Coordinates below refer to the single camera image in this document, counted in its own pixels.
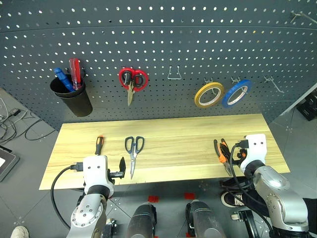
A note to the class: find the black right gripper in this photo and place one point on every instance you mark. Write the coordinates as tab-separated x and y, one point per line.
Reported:
242	155

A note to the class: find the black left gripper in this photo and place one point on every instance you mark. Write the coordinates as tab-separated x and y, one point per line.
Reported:
115	175

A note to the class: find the grey metal pegboard wall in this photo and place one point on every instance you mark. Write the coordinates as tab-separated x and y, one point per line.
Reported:
158	44

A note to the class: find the orange black pliers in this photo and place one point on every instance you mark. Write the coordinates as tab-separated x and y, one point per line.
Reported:
228	167

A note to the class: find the orange black screwdriver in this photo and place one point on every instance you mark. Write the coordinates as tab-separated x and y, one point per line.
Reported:
99	145

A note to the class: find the black and white sneaker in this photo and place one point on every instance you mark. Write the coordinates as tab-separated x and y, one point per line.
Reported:
232	199

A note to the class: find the dark rounded shape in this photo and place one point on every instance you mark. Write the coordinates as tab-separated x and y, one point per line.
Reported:
142	220

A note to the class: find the black wheeled stand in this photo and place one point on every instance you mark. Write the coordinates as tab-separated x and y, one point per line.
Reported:
246	218

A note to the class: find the blue tape roll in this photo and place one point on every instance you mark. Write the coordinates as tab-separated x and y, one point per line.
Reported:
237	84

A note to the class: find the yellow tape roll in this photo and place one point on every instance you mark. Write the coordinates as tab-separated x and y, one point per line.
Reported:
210	84

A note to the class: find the metal pegboard hook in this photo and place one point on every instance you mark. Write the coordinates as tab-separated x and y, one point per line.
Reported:
235	79
209	80
305	16
275	84

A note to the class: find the black cup holder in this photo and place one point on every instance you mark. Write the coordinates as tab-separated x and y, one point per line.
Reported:
77	104

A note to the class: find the black box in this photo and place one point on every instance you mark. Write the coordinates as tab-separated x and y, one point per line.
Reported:
309	106

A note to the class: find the black trouser leg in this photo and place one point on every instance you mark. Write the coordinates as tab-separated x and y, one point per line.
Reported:
310	208

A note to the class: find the grey flat device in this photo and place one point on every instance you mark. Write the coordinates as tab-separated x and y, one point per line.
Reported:
8	163

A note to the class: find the white shoe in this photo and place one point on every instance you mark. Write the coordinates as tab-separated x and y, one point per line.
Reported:
19	233

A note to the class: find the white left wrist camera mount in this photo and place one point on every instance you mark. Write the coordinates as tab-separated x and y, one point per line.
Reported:
95	173

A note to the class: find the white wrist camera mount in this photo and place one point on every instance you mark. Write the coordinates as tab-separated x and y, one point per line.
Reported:
256	151
95	173

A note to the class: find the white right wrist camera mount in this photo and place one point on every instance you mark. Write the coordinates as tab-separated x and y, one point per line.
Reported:
256	151

